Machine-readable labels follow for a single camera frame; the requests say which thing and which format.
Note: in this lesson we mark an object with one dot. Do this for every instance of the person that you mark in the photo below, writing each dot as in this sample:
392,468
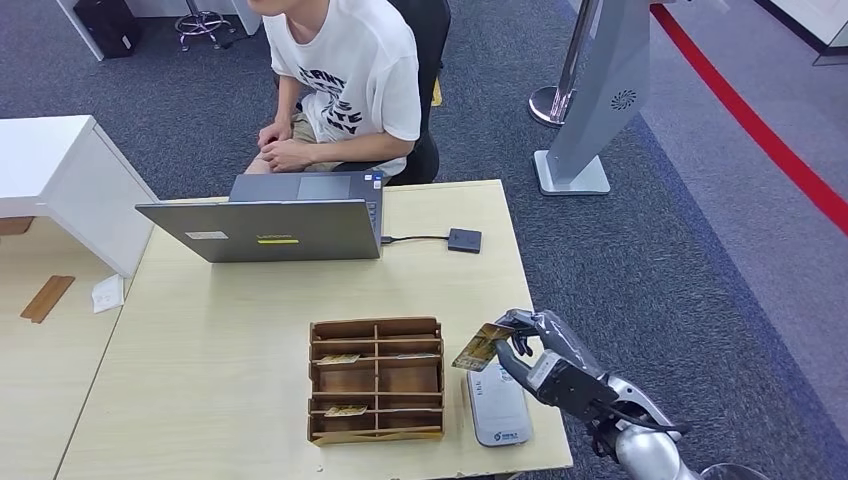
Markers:
358,73

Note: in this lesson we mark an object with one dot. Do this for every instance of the chrome stanchion post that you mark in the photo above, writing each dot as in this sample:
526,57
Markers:
553,106

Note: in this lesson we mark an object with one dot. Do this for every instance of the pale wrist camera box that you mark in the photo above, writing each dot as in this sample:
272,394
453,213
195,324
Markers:
543,370

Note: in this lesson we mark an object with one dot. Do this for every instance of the white cabinet desk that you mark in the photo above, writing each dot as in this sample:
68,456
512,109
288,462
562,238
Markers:
66,172

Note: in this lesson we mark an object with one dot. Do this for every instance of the person's left forearm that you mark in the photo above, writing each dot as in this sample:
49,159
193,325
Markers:
358,147

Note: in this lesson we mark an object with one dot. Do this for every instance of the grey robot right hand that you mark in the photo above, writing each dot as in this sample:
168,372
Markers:
563,338

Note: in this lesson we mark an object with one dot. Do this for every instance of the dark round robot part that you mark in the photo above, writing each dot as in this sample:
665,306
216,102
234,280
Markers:
732,473

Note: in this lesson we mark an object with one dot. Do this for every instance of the brown wooden block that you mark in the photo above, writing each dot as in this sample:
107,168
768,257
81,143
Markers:
14,226

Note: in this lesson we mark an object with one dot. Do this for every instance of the brown wooden strip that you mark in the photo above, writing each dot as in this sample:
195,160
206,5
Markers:
46,299

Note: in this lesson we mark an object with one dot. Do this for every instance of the person's right forearm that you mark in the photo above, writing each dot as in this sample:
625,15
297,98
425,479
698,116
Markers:
286,102

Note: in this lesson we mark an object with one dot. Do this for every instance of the white paper slip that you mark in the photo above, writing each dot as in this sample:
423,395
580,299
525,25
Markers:
107,295

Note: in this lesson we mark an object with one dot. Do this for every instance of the gold picture ID card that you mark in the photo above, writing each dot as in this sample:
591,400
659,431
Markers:
480,348

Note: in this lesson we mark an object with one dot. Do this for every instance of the white grey card reader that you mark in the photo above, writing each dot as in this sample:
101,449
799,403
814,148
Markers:
497,411

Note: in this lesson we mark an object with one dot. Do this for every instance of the brown wooden card organizer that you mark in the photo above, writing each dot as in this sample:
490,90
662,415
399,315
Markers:
358,384

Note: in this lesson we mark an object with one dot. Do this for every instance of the black computer tower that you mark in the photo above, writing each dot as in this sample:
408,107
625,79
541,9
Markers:
106,23

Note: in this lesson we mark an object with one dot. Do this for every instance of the grey kiosk stand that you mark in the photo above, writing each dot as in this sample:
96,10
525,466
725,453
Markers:
609,73

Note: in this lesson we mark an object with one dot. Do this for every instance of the black office chair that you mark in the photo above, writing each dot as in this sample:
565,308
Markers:
430,40

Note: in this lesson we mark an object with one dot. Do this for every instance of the grey laptop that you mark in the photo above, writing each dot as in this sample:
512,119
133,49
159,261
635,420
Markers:
265,228

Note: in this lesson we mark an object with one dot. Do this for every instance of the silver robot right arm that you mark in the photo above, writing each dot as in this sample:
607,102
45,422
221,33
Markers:
649,457

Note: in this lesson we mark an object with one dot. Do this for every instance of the white cabinet with dark base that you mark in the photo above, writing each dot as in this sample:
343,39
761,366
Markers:
815,16

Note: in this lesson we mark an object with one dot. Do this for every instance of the person's right hand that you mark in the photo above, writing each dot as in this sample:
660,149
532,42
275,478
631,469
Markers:
275,134

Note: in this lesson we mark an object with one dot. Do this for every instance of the white office desk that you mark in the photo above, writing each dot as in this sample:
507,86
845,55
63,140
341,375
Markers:
152,5

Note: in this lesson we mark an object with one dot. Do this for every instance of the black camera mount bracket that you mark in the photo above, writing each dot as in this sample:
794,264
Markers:
576,394

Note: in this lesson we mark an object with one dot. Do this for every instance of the person's left hand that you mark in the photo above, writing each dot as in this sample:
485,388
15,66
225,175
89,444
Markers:
288,156

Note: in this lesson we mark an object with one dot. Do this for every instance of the chrome stool base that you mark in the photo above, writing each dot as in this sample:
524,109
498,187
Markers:
199,21

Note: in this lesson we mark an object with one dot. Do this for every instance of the gold card lying flat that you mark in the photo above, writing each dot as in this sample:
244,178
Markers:
338,360
344,411

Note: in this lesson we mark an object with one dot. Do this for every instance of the small black square device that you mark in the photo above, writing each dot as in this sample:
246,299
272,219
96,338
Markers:
464,240

